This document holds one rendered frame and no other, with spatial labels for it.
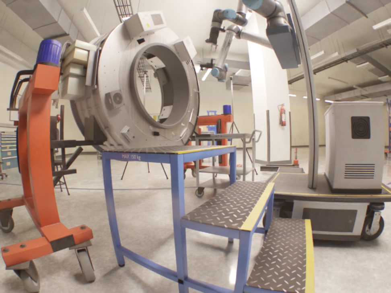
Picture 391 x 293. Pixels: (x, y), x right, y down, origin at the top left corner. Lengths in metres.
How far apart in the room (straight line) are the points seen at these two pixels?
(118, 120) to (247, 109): 10.93
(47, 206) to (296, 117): 13.98
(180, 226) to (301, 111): 14.14
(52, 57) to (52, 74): 0.09
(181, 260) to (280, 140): 4.14
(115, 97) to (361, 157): 1.56
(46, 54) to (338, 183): 1.60
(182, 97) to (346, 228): 1.91
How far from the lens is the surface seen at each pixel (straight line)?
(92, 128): 1.46
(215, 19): 1.59
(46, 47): 0.94
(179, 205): 0.57
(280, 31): 1.26
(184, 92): 2.09
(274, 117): 4.50
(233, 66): 7.55
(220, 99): 11.36
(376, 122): 1.22
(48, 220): 0.98
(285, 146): 4.66
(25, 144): 1.51
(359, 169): 1.19
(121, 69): 1.46
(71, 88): 1.40
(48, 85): 0.87
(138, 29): 1.57
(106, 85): 1.35
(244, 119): 11.72
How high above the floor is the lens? 0.64
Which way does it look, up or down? 2 degrees down
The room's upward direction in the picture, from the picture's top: 1 degrees counter-clockwise
